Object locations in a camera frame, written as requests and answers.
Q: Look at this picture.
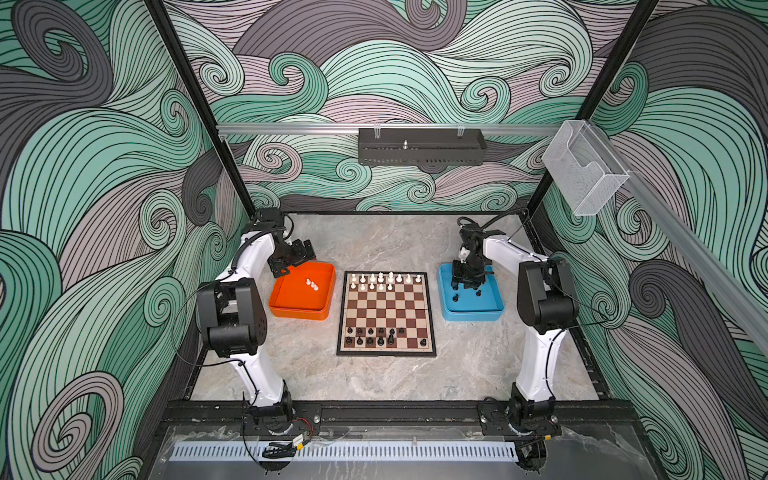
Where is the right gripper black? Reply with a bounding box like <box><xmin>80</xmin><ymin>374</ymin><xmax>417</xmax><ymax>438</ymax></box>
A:
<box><xmin>448</xmin><ymin>255</ymin><xmax>489</xmax><ymax>287</ymax></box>

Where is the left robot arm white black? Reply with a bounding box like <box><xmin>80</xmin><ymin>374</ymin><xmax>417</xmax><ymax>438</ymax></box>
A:
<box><xmin>196</xmin><ymin>208</ymin><xmax>316</xmax><ymax>422</ymax></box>

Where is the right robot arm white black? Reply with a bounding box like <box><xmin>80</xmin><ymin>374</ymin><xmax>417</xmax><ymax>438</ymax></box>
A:
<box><xmin>451</xmin><ymin>216</ymin><xmax>579</xmax><ymax>422</ymax></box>

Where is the folding chess board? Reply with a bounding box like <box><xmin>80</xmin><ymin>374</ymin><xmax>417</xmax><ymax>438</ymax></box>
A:
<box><xmin>336</xmin><ymin>271</ymin><xmax>437</xmax><ymax>358</ymax></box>

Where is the blue plastic tray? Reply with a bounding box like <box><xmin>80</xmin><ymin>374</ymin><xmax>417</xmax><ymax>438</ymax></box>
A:
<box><xmin>438</xmin><ymin>263</ymin><xmax>505</xmax><ymax>322</ymax></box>

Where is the orange plastic tray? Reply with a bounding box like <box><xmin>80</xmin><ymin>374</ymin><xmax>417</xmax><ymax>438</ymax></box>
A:
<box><xmin>268</xmin><ymin>261</ymin><xmax>336</xmax><ymax>321</ymax></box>

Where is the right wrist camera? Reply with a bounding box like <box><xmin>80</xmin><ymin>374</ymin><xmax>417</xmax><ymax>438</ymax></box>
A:
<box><xmin>458</xmin><ymin>247</ymin><xmax>470</xmax><ymax>263</ymax></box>

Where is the black perforated wall tray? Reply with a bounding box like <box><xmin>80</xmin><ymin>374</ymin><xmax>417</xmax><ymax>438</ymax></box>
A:
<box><xmin>358</xmin><ymin>127</ymin><xmax>488</xmax><ymax>167</ymax></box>

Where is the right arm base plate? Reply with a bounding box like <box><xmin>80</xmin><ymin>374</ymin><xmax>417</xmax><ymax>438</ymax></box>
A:
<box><xmin>477</xmin><ymin>397</ymin><xmax>562</xmax><ymax>440</ymax></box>

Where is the clear plastic wall holder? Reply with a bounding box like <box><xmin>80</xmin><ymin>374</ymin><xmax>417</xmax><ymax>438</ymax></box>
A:
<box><xmin>542</xmin><ymin>120</ymin><xmax>629</xmax><ymax>217</ymax></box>

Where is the aluminium rail back wall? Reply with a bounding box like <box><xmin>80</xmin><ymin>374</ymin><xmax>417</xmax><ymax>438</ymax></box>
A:
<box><xmin>216</xmin><ymin>122</ymin><xmax>560</xmax><ymax>137</ymax></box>

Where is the aluminium rail wall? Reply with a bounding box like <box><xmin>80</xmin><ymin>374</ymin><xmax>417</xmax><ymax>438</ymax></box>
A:
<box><xmin>597</xmin><ymin>130</ymin><xmax>767</xmax><ymax>350</ymax></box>
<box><xmin>216</xmin><ymin>122</ymin><xmax>560</xmax><ymax>137</ymax></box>

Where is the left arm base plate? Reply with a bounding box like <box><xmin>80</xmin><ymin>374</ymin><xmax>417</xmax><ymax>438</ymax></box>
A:
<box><xmin>243</xmin><ymin>401</ymin><xmax>322</xmax><ymax>438</ymax></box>

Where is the white slotted cable duct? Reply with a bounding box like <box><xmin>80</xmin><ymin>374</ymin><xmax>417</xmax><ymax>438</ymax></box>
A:
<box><xmin>169</xmin><ymin>441</ymin><xmax>518</xmax><ymax>463</ymax></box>

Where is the aluminium rail right wall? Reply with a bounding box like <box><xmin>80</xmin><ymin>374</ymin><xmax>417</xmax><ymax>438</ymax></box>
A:
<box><xmin>597</xmin><ymin>130</ymin><xmax>767</xmax><ymax>350</ymax></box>

